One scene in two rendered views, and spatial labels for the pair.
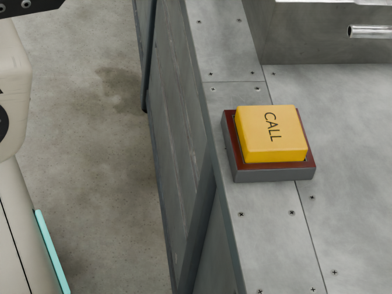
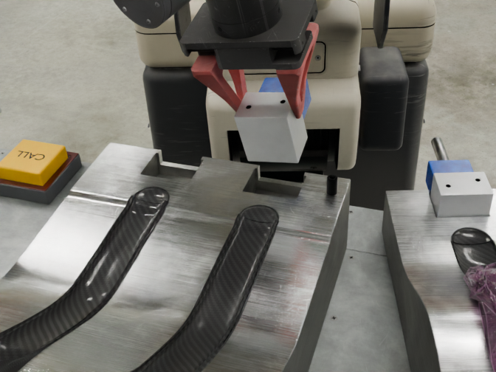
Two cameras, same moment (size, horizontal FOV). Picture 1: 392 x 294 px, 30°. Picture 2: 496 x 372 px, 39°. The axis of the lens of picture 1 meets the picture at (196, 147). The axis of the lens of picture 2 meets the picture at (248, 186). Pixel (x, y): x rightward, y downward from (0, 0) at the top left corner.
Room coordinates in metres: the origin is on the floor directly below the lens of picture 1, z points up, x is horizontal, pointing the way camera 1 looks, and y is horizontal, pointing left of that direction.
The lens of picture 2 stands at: (1.10, -0.47, 1.30)
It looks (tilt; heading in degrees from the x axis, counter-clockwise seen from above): 37 degrees down; 126
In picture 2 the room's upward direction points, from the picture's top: 3 degrees counter-clockwise
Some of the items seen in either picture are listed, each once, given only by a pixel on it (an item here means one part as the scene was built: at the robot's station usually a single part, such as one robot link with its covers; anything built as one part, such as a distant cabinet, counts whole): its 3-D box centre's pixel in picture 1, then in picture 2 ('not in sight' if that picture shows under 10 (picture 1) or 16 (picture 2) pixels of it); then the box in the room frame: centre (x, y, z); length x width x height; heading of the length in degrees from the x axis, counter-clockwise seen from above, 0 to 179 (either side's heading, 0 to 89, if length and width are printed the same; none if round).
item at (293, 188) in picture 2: not in sight; (276, 196); (0.81, -0.02, 0.87); 0.05 x 0.05 x 0.04; 16
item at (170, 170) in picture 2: not in sight; (175, 179); (0.71, -0.05, 0.87); 0.05 x 0.05 x 0.04; 16
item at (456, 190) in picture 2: not in sight; (449, 176); (0.93, 0.12, 0.86); 0.13 x 0.05 x 0.05; 123
